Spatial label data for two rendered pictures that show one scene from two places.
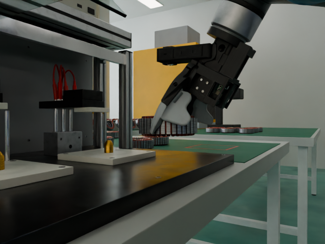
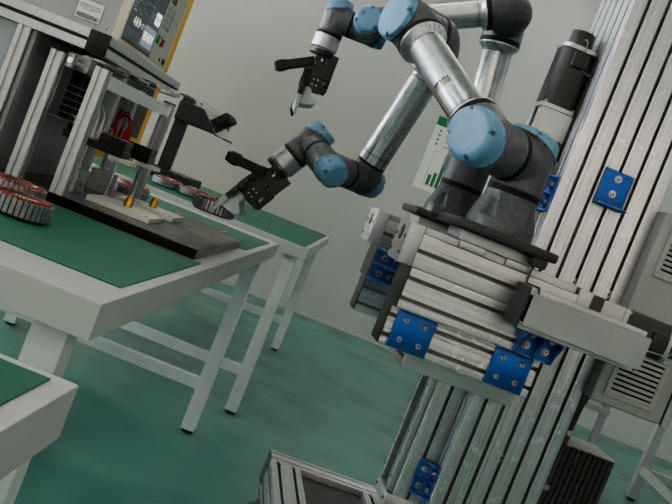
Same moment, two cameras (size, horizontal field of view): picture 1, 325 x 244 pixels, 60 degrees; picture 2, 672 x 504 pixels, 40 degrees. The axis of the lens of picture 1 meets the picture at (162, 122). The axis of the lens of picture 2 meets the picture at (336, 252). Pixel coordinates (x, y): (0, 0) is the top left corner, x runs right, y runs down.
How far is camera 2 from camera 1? 1.87 m
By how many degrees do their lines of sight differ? 29
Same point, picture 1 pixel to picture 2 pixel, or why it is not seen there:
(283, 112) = not seen: hidden behind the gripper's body
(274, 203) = (234, 312)
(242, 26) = (290, 170)
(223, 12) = (282, 156)
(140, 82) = not seen: outside the picture
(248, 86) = (229, 89)
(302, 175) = (275, 294)
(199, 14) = not seen: outside the picture
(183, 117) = (235, 209)
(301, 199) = (262, 327)
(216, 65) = (265, 183)
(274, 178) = (246, 282)
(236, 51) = (281, 181)
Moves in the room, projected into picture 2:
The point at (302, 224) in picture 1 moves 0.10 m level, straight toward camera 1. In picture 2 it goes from (251, 360) to (249, 365)
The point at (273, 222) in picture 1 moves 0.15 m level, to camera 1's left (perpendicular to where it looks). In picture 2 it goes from (223, 335) to (185, 324)
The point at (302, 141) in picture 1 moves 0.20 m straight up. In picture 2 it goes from (293, 249) to (311, 202)
